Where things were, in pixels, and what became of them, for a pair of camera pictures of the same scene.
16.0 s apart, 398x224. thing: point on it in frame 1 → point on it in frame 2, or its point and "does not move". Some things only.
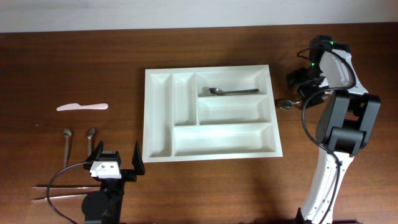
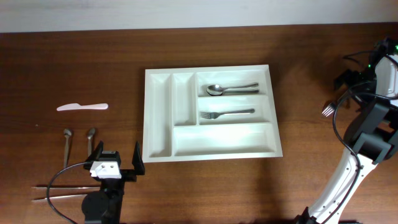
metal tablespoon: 219,91 does not move
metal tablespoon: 287,104 → 217,88
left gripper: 131,174 does not move
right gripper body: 307,79 → 359,82
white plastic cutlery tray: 204,113 does not move
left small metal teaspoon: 67,133 does not move
